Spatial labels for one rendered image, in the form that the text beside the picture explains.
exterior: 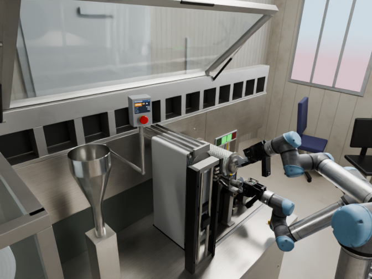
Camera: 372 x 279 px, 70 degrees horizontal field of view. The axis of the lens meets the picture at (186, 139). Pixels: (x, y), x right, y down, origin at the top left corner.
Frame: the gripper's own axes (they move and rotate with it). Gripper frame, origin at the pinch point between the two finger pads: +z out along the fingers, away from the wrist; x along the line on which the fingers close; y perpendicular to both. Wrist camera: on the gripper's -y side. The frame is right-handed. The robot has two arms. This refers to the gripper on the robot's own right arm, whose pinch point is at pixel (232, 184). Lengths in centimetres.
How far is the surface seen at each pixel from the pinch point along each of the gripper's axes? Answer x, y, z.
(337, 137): -289, -59, 19
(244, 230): 7.5, -19.1, -15.5
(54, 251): 103, 42, -25
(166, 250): 48, -19, 3
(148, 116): 60, 55, -1
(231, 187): 9.3, 4.8, -5.4
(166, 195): 41.3, 6.7, 10.7
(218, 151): 8.3, 21.8, 6.1
